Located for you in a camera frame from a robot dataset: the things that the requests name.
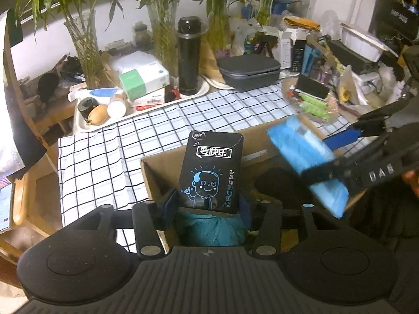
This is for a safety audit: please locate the white plastic bag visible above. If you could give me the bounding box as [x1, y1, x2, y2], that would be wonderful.
[337, 65, 370, 105]

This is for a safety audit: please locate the brown cardboard box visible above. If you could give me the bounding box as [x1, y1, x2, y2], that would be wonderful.
[140, 114, 367, 256]

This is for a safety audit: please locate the yellow cloth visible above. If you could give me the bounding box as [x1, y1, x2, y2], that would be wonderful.
[283, 16, 319, 31]

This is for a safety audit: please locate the red and white box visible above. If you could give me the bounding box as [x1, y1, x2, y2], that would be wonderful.
[129, 87, 167, 108]

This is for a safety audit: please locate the teal mesh bath pouf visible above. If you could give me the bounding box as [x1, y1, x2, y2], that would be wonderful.
[175, 211, 247, 246]

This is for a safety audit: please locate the glass dish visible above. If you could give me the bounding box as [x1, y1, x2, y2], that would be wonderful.
[282, 77, 338, 125]

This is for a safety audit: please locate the wooden egg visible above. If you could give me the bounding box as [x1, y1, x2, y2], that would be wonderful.
[87, 104, 109, 125]

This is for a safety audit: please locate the green packet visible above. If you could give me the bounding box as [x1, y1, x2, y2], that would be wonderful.
[299, 93, 328, 104]
[296, 101, 331, 120]

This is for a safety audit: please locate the black storage crate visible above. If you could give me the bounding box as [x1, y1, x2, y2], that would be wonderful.
[370, 0, 419, 40]

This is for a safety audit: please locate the white cap bottle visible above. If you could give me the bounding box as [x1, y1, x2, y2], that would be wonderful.
[107, 93, 128, 118]

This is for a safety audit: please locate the black tripod stand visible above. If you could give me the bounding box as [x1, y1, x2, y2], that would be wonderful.
[257, 34, 279, 61]

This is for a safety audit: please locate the black tape roll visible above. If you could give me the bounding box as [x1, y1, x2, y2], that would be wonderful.
[77, 96, 99, 116]

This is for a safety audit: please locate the checkered tablecloth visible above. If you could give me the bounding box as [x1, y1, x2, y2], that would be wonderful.
[57, 87, 357, 256]

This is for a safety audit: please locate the colourful toy packet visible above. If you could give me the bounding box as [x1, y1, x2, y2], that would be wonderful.
[242, 34, 259, 54]

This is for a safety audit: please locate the grey zip case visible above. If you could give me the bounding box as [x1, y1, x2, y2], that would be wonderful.
[217, 56, 281, 92]

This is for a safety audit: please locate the blue bag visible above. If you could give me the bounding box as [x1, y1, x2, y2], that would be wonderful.
[272, 0, 308, 14]

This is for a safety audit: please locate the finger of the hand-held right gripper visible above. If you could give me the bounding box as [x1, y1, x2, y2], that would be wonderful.
[322, 95, 414, 153]
[299, 133, 391, 187]

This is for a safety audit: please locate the black carton box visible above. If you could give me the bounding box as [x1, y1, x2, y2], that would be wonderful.
[291, 39, 306, 72]

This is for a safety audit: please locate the dark round object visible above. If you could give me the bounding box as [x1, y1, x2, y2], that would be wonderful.
[37, 72, 60, 97]

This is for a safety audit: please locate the white plastic tub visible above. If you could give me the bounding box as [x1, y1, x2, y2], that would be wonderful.
[340, 23, 398, 63]

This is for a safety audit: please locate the wooden chair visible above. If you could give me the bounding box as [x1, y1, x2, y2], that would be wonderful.
[0, 20, 66, 259]

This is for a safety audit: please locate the black thermos bottle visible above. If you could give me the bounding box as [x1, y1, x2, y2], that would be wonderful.
[177, 17, 209, 96]

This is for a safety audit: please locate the bamboo in glass vase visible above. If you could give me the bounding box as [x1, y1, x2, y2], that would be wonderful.
[242, 0, 292, 27]
[15, 0, 125, 89]
[186, 0, 246, 58]
[124, 0, 187, 76]

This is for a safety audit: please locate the black sponge block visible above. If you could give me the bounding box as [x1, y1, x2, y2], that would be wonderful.
[296, 74, 329, 100]

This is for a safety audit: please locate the black flat box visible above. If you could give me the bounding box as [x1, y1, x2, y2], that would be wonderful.
[327, 37, 383, 72]

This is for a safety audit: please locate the white plastic pack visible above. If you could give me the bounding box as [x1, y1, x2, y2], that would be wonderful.
[108, 51, 161, 72]

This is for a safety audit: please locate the blue packet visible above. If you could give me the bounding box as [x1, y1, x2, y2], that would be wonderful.
[267, 116, 350, 218]

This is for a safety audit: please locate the silver foil bag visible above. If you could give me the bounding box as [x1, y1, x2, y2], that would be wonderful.
[0, 82, 46, 171]

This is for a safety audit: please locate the green and white box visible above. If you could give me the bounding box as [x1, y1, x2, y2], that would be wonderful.
[118, 59, 171, 102]

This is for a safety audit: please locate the black tissue pack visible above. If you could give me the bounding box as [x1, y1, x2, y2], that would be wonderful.
[178, 130, 244, 215]

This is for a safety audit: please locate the person's right hand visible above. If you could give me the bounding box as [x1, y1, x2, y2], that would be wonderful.
[403, 168, 419, 197]

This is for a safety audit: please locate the white carton box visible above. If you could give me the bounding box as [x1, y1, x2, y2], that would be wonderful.
[278, 29, 295, 69]

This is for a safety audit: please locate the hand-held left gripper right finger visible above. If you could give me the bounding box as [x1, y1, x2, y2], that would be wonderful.
[239, 194, 333, 259]

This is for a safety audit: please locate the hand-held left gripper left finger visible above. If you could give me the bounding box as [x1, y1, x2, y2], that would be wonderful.
[80, 191, 179, 259]

